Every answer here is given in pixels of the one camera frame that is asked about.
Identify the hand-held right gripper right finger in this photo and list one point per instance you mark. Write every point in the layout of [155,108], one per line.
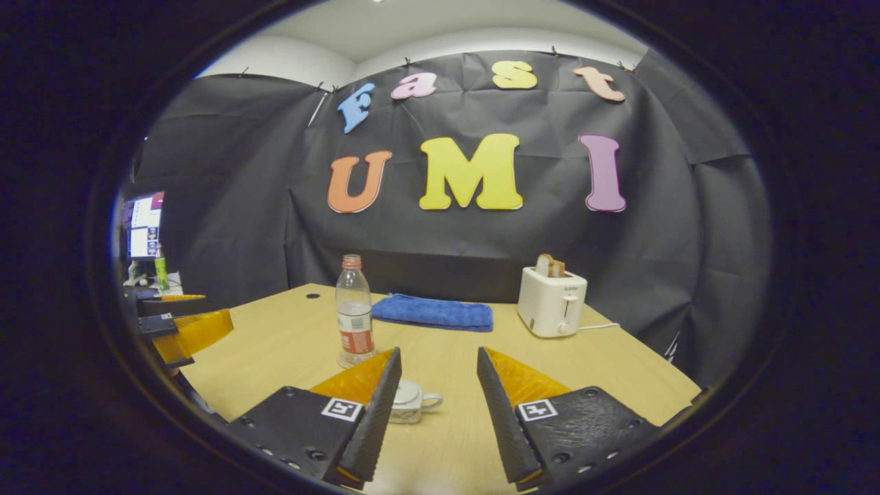
[502,426]

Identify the black backdrop cloth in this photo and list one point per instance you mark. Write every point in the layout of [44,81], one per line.
[481,254]

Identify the white ceramic teacup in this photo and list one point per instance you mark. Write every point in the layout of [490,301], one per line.
[409,414]

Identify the clear plastic water bottle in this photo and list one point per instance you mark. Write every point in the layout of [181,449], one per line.
[354,330]

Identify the small green bottle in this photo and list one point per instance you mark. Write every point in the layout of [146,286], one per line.
[161,275]

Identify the white toaster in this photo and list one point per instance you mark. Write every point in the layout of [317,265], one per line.
[546,306]

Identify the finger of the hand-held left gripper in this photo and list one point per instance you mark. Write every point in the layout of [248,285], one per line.
[199,331]
[172,306]

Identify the computer monitor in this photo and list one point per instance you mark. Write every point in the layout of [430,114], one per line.
[144,227]

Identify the white teacup lid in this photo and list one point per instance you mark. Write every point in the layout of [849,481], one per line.
[407,393]

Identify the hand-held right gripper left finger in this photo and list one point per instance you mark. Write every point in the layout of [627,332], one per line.
[375,426]

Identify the round wooden coaster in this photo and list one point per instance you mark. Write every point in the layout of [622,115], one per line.
[342,361]

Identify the toast slice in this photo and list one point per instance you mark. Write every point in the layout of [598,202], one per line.
[543,266]
[558,269]

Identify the blue towel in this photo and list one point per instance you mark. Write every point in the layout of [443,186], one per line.
[433,313]

